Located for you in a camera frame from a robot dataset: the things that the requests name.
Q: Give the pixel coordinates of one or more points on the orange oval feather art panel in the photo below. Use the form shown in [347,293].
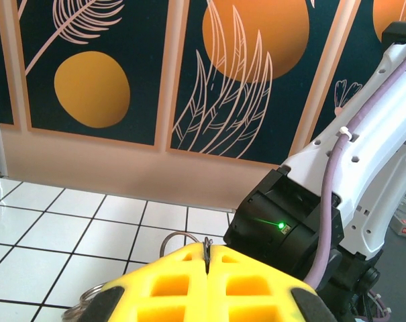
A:
[88,90]

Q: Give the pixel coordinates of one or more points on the orange circle leaves art panel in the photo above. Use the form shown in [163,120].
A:
[256,33]

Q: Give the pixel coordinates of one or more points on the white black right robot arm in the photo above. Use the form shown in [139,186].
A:
[373,167]

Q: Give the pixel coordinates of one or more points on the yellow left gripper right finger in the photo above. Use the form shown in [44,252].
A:
[249,288]

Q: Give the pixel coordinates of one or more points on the pink flowers art panel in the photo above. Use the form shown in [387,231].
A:
[357,33]

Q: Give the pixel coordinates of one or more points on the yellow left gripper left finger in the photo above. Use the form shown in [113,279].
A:
[169,285]

